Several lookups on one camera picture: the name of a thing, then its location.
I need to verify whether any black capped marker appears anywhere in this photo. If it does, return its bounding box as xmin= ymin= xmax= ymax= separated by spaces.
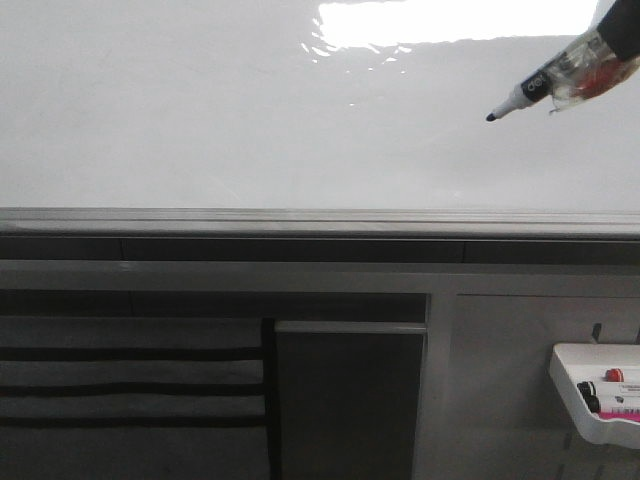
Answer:
xmin=585 ymin=394 xmax=640 ymax=414
xmin=576 ymin=381 xmax=640 ymax=399

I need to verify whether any red capped marker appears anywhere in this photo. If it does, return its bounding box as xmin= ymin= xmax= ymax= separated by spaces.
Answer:
xmin=604 ymin=368 xmax=640 ymax=383

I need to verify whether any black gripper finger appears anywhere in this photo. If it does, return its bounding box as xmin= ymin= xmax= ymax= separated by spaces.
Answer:
xmin=598 ymin=0 xmax=639 ymax=61

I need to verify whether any white plastic marker tray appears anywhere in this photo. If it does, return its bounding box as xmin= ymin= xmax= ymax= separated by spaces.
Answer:
xmin=549 ymin=343 xmax=639 ymax=449

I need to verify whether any white whiteboard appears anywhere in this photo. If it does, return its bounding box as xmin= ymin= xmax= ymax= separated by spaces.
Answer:
xmin=1 ymin=1 xmax=639 ymax=239

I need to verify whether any black whiteboard marker with tape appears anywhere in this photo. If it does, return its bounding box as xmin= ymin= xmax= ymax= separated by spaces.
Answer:
xmin=486 ymin=27 xmax=639 ymax=122

